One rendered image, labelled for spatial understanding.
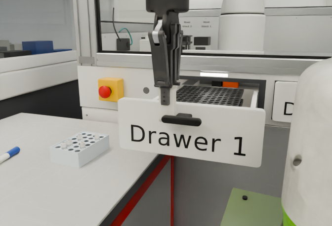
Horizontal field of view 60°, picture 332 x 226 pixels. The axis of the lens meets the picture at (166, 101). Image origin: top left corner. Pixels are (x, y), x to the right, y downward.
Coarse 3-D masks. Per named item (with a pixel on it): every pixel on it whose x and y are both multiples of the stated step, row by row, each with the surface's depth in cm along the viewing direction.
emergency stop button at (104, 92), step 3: (102, 87) 89; (105, 87) 89; (108, 87) 90; (99, 90) 90; (102, 90) 89; (105, 90) 89; (108, 90) 89; (99, 93) 90; (102, 93) 89; (105, 93) 89; (108, 93) 89; (102, 96) 90; (105, 96) 89; (108, 96) 90
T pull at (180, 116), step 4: (164, 116) 53; (168, 116) 53; (172, 116) 53; (176, 116) 53; (180, 116) 53; (184, 116) 53; (188, 116) 53; (164, 120) 53; (168, 120) 53; (172, 120) 52; (176, 120) 52; (180, 120) 52; (184, 120) 52; (188, 120) 51; (192, 120) 51; (196, 120) 51; (200, 120) 51; (180, 124) 52; (184, 124) 52; (188, 124) 52; (192, 124) 51; (196, 124) 51; (200, 124) 51
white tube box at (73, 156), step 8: (72, 136) 74; (88, 136) 75; (104, 136) 75; (56, 144) 69; (72, 144) 70; (88, 144) 70; (96, 144) 71; (104, 144) 74; (56, 152) 67; (64, 152) 66; (72, 152) 65; (80, 152) 65; (88, 152) 68; (96, 152) 71; (56, 160) 68; (64, 160) 66; (72, 160) 66; (80, 160) 65; (88, 160) 68
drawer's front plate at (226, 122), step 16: (128, 112) 59; (144, 112) 58; (176, 112) 56; (192, 112) 55; (208, 112) 54; (224, 112) 53; (240, 112) 52; (256, 112) 51; (128, 128) 60; (144, 128) 59; (160, 128) 58; (176, 128) 57; (192, 128) 55; (208, 128) 54; (224, 128) 53; (240, 128) 52; (256, 128) 52; (128, 144) 61; (144, 144) 60; (192, 144) 56; (208, 144) 55; (224, 144) 54; (256, 144) 52; (208, 160) 56; (224, 160) 55; (240, 160) 54; (256, 160) 53
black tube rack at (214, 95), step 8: (184, 88) 83; (192, 88) 83; (200, 88) 83; (208, 88) 83; (216, 88) 83; (224, 88) 83; (232, 88) 83; (176, 96) 73; (184, 96) 74; (192, 96) 73; (200, 96) 74; (208, 96) 74; (216, 96) 73; (224, 96) 73; (232, 96) 74; (240, 96) 73; (216, 104) 66; (224, 104) 66; (232, 104) 66; (240, 104) 78
